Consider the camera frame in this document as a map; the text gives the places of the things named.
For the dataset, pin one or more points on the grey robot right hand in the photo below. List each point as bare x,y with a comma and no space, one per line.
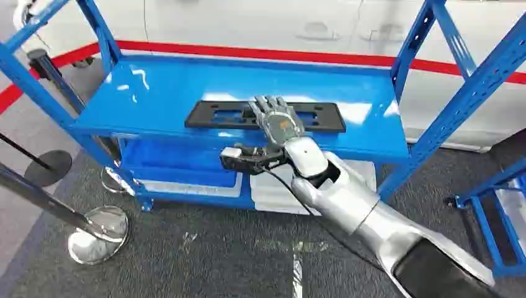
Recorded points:
277,121

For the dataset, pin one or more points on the black plastic plate frame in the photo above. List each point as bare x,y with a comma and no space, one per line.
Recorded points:
218,117

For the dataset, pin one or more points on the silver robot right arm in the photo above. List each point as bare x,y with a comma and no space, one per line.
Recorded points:
353,197

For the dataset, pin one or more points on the red floor tape line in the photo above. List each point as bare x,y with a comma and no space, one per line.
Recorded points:
254,53

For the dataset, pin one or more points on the white car body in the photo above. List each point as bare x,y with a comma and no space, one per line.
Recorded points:
246,22

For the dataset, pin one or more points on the blue metal shelf rack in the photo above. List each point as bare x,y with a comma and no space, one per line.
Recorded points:
172,94

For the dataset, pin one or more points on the blue plastic storage bin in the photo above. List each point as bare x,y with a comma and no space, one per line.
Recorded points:
176,164

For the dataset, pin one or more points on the silver floor tape strip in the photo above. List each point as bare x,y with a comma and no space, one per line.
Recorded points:
297,271

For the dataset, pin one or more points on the small blue metal rack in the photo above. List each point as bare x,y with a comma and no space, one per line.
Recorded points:
489,230

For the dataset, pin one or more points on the black and white wrist camera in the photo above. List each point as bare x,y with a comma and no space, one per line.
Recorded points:
242,158

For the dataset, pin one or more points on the chrome base stanchion post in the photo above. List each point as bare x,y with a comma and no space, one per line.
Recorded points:
53,74
98,234

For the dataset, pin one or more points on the dark base stanchion post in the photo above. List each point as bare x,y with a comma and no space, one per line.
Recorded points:
49,166

